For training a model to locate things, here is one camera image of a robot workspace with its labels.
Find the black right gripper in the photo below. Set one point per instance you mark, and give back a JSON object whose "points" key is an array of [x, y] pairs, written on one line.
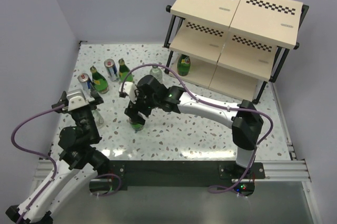
{"points": [[133, 109]]}

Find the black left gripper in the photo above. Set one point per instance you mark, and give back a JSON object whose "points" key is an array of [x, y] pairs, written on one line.
{"points": [[97, 100]]}

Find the green Perrier bottle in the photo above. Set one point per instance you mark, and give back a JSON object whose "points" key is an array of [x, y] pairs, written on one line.
{"points": [[124, 72], [136, 126], [99, 81]]}

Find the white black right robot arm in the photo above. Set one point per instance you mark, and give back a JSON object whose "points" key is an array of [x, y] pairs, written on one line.
{"points": [[243, 119]]}

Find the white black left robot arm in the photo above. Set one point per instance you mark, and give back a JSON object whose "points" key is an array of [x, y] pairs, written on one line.
{"points": [[79, 161]]}

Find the green bottle on shelf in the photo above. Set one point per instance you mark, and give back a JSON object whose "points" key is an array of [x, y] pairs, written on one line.
{"points": [[183, 65]]}

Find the beige three-tier shelf unit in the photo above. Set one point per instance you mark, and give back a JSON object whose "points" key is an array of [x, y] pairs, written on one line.
{"points": [[237, 47]]}

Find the clear bottle green cap left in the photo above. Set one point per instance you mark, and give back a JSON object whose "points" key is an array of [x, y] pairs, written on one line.
{"points": [[99, 120]]}

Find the clear bottle green cap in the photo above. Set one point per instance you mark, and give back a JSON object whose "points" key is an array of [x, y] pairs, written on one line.
{"points": [[156, 72], [99, 120]]}

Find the clear bottle green cap centre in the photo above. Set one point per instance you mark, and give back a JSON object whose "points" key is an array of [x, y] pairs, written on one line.
{"points": [[156, 72]]}

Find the silver blue can front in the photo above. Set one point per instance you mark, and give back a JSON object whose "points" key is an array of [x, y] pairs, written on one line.
{"points": [[86, 83]]}

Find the silver blue can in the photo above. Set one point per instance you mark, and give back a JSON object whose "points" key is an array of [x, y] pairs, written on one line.
{"points": [[111, 70], [86, 83]]}

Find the silver blue can back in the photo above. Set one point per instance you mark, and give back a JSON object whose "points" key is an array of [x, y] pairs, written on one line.
{"points": [[111, 70]]}

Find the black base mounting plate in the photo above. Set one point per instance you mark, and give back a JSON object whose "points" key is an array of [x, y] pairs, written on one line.
{"points": [[167, 174]]}

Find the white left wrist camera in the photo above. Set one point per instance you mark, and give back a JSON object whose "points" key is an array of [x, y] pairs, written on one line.
{"points": [[76, 99]]}

